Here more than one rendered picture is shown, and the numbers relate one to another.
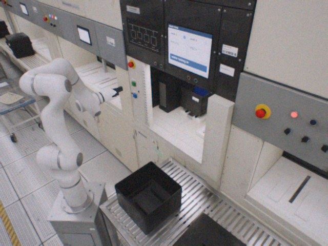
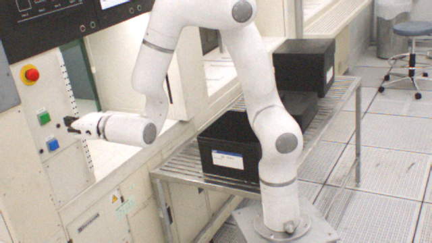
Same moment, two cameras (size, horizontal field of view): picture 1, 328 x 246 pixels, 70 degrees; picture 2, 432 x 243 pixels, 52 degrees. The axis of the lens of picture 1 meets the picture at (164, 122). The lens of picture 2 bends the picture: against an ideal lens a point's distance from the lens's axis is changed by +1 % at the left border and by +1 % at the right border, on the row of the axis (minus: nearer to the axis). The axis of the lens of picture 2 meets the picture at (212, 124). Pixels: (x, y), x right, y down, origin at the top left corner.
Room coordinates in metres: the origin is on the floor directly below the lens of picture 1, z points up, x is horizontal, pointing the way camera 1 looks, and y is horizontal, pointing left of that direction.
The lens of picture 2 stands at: (1.36, 1.67, 1.72)
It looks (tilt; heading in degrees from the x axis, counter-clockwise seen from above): 25 degrees down; 256
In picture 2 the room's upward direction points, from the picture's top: 8 degrees counter-clockwise
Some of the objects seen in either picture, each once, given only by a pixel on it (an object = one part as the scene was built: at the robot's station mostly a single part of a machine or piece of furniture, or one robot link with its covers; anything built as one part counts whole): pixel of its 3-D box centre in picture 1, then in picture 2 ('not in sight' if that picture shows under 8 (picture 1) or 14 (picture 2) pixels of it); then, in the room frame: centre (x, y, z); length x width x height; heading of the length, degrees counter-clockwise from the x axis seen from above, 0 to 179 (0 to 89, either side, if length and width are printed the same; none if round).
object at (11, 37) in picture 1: (19, 45); not in sight; (3.29, 1.98, 0.93); 0.30 x 0.28 x 0.26; 39
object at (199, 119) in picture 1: (198, 111); not in sight; (1.62, -0.28, 0.89); 0.22 x 0.21 x 0.04; 132
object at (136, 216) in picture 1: (148, 195); (243, 144); (0.84, 0.10, 0.85); 0.28 x 0.28 x 0.17; 42
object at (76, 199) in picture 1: (74, 190); (279, 200); (0.88, 0.55, 0.85); 0.19 x 0.19 x 0.18
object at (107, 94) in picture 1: (106, 95); (95, 125); (1.39, 0.39, 1.20); 0.11 x 0.10 x 0.07; 132
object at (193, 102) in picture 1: (199, 94); not in sight; (1.62, -0.28, 1.06); 0.24 x 0.20 x 0.32; 42
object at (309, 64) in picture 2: not in sight; (304, 67); (0.21, -0.51, 0.89); 0.29 x 0.29 x 0.25; 46
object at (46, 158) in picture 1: (58, 165); (278, 148); (0.89, 0.58, 1.07); 0.19 x 0.12 x 0.24; 82
